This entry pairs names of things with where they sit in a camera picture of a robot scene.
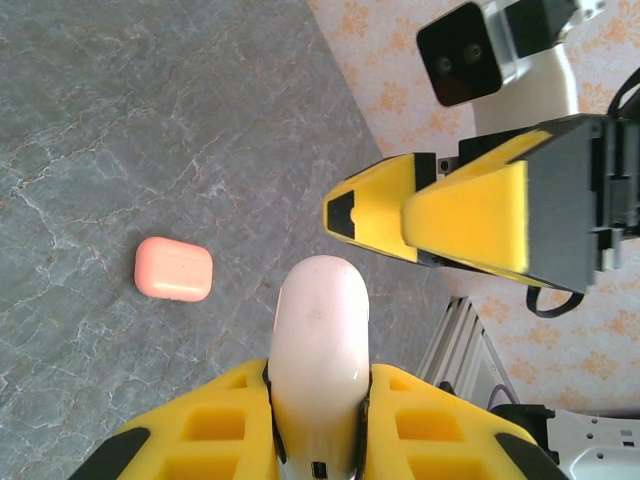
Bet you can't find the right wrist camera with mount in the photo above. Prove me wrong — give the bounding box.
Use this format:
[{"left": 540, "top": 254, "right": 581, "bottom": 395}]
[{"left": 416, "top": 0, "right": 581, "bottom": 136}]

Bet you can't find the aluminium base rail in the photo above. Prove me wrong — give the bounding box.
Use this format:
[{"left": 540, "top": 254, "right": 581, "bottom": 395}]
[{"left": 417, "top": 296, "right": 507, "bottom": 401}]

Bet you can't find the black right gripper cable loop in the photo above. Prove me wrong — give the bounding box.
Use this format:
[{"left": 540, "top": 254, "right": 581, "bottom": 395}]
[{"left": 524, "top": 282, "right": 585, "bottom": 317}]

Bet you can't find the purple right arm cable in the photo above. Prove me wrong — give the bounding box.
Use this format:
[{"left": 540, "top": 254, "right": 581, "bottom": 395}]
[{"left": 487, "top": 383, "right": 522, "bottom": 407}]

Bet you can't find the white earbud charging case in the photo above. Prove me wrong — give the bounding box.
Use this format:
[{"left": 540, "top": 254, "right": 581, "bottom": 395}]
[{"left": 268, "top": 254, "right": 372, "bottom": 480}]

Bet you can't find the pink earbud charging case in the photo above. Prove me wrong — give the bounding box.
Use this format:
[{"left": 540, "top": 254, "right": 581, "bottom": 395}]
[{"left": 133, "top": 236, "right": 215, "bottom": 303}]

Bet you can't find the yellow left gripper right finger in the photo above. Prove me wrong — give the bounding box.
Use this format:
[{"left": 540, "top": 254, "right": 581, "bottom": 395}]
[{"left": 360, "top": 363, "right": 570, "bottom": 480}]

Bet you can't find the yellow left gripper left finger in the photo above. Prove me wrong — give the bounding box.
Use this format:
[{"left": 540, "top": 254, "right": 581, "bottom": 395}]
[{"left": 67, "top": 358, "right": 281, "bottom": 480}]

